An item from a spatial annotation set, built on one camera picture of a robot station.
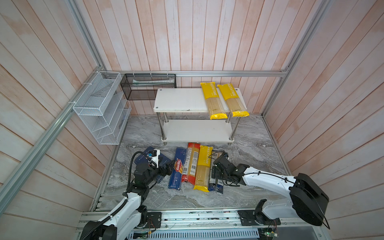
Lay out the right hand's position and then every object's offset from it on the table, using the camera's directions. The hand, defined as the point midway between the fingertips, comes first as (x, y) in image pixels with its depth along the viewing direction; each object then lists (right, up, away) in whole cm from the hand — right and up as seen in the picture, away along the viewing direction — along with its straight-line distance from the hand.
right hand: (216, 172), depth 88 cm
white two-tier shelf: (-27, +42, -6) cm, 50 cm away
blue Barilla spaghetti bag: (-24, -3, -5) cm, 25 cm away
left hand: (-28, +8, -5) cm, 29 cm away
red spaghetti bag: (-16, +2, 0) cm, 16 cm away
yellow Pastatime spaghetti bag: (-8, +1, 0) cm, 8 cm away
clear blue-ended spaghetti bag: (-1, -6, -4) cm, 7 cm away
